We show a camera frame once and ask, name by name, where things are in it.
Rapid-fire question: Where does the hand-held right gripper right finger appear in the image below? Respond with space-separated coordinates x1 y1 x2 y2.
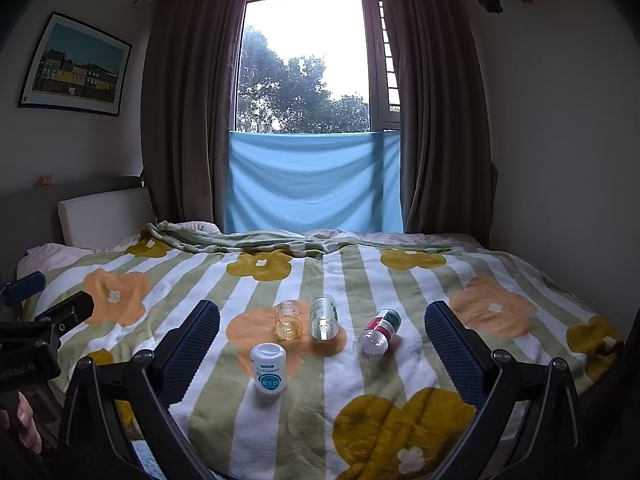
424 301 587 480

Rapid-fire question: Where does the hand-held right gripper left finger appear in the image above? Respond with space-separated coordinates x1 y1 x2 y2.
57 300 221 480

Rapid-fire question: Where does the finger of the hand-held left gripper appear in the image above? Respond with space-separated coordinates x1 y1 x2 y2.
32 291 96 343
0 271 48 307

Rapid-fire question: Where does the clear glass cup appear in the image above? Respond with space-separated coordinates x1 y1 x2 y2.
273 300 306 340

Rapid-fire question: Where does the person's left hand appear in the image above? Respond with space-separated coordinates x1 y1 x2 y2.
0 392 44 456

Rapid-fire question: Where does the grey bed headboard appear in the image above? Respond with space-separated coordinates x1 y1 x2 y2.
0 176 157 281

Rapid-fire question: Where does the plastic bottle red label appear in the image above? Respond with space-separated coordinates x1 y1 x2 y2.
353 309 402 361

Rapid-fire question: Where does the white bottle blue label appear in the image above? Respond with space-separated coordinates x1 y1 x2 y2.
250 342 288 397

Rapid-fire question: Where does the white headboard cushion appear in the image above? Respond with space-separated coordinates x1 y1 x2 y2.
57 186 154 249

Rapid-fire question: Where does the flower print striped blanket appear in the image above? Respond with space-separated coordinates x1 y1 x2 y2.
20 221 626 480

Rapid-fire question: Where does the clear bottle green label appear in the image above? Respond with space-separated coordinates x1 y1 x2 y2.
309 295 340 341

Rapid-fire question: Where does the light blue cloth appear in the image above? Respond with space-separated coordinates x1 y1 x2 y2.
224 129 405 235

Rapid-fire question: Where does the brown curtain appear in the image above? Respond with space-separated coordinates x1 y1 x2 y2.
141 0 249 235
382 0 499 247

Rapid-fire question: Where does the window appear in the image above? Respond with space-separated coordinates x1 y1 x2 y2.
234 0 402 136

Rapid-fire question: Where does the framed wall picture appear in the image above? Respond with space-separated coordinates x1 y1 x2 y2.
17 11 133 117

